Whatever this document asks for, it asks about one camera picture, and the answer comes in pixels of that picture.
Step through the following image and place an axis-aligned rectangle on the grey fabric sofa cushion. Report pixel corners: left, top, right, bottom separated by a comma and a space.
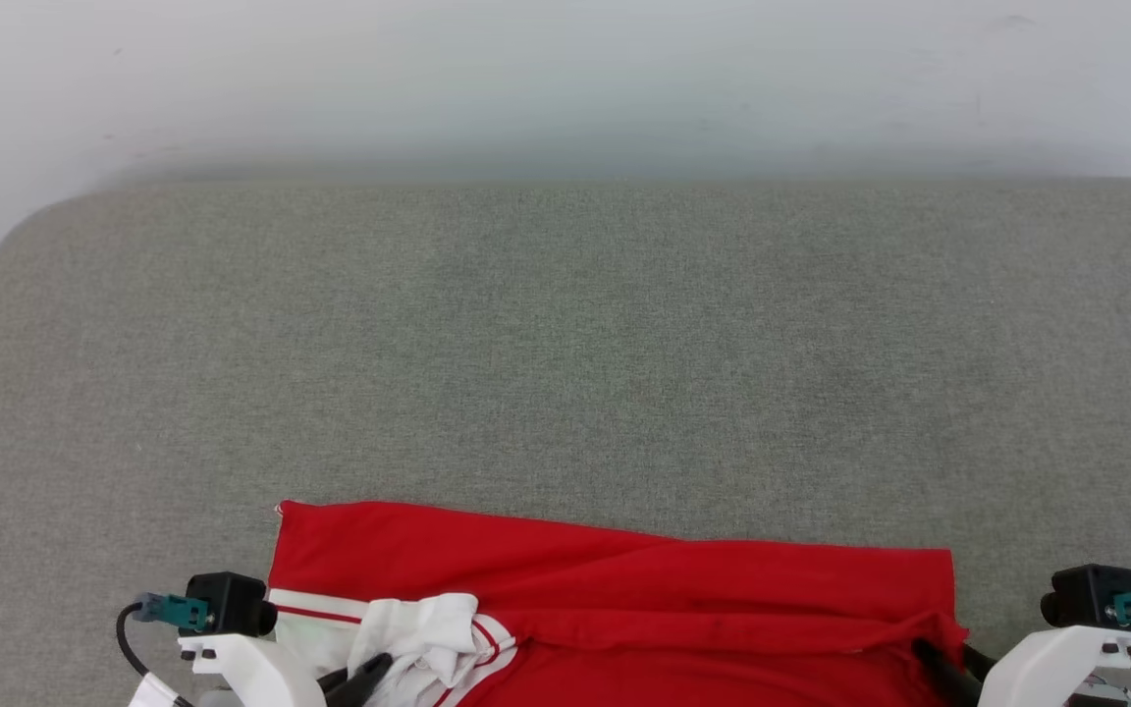
0, 177, 1131, 707

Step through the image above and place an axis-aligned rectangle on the white left camera bracket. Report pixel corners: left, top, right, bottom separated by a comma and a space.
178, 633, 331, 707

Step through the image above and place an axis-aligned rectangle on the white camera bracket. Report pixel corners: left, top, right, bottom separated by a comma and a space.
178, 633, 331, 707
978, 626, 1131, 707

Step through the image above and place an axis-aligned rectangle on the red white basketball jersey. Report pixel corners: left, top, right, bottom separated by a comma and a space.
266, 499, 971, 707

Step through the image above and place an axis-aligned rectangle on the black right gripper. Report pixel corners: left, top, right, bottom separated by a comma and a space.
912, 638, 1131, 707

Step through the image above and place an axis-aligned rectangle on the white right camera bracket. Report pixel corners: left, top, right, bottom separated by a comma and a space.
978, 626, 1131, 707

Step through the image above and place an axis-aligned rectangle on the teal left camera connector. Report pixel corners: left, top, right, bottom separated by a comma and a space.
134, 592, 211, 631

